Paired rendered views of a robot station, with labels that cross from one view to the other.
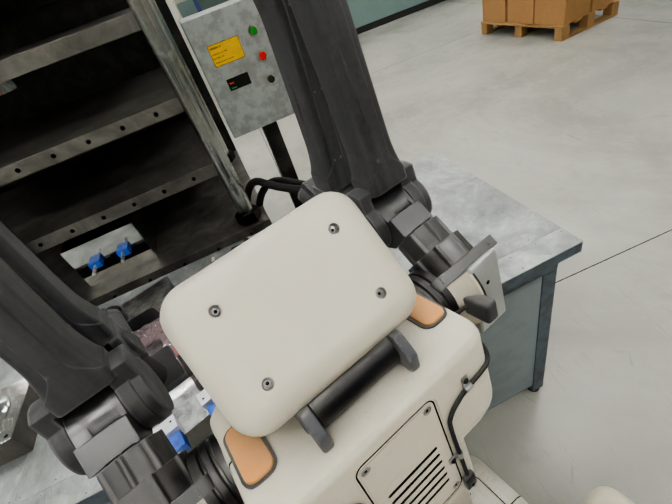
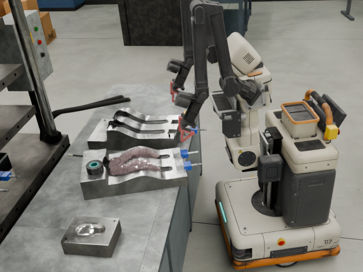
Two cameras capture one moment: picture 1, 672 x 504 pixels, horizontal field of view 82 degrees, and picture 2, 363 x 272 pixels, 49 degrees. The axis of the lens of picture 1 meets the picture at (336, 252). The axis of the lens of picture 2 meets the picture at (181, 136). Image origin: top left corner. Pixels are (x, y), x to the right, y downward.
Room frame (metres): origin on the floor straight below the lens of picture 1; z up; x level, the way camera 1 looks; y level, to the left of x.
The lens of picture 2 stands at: (-0.07, 1.96, 2.02)
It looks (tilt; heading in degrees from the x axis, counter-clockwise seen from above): 32 degrees down; 290
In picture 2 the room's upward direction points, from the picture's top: 5 degrees counter-clockwise
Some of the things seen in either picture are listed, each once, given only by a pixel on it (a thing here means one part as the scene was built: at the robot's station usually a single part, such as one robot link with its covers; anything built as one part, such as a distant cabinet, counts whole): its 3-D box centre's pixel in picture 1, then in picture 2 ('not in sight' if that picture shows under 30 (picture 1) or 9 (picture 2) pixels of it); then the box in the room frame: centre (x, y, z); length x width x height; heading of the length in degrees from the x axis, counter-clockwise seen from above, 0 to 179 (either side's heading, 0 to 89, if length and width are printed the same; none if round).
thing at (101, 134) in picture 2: not in sight; (135, 128); (0.86, 0.18, 0.87); 0.50 x 0.26 x 0.14; 9
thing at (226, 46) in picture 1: (294, 188); (45, 127); (1.59, 0.08, 0.73); 0.30 x 0.22 x 1.47; 99
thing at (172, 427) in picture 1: (178, 449); (189, 165); (0.46, 0.45, 0.85); 0.13 x 0.05 x 0.05; 26
